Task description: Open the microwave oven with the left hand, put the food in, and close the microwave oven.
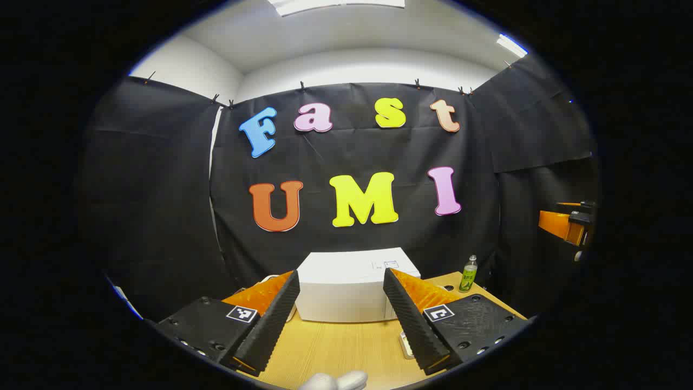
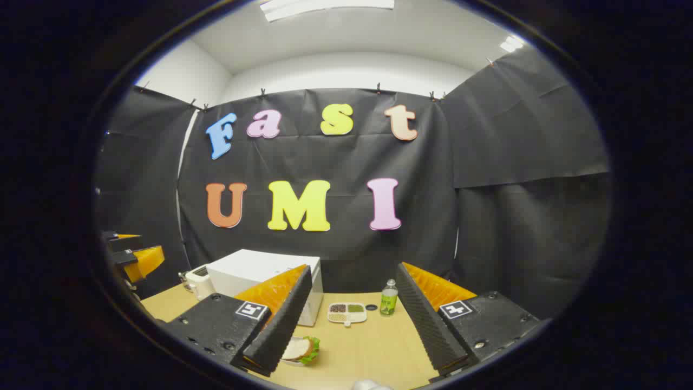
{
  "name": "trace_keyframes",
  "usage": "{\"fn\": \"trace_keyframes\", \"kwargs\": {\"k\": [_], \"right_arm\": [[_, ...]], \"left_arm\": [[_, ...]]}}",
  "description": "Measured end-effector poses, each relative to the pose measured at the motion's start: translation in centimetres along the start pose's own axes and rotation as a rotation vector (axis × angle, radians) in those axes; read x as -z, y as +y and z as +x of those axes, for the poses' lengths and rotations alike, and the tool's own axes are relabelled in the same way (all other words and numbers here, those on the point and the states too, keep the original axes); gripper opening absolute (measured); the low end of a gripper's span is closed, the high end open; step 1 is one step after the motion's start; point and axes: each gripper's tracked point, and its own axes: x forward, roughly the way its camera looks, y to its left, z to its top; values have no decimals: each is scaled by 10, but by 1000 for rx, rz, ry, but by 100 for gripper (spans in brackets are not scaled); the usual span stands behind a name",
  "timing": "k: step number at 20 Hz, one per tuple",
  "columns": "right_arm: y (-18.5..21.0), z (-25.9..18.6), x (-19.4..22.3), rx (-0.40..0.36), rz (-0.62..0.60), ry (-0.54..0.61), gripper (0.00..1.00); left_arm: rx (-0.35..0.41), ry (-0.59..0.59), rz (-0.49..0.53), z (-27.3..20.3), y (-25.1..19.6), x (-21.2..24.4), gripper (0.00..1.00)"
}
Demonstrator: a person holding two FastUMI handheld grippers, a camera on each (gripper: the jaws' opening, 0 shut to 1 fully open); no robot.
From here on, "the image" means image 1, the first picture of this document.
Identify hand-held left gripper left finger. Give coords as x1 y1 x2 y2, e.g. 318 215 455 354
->
156 270 301 377

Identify black backdrop cloth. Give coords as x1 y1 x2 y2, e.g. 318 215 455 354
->
81 54 599 320

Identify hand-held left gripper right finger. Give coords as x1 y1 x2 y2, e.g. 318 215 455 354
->
383 268 531 376

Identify small ceiling light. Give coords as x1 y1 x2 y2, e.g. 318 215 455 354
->
497 34 528 59

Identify green drink bottle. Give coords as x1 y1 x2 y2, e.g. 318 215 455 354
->
459 255 479 294

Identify white microwave oven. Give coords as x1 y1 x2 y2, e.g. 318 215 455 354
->
295 248 422 324

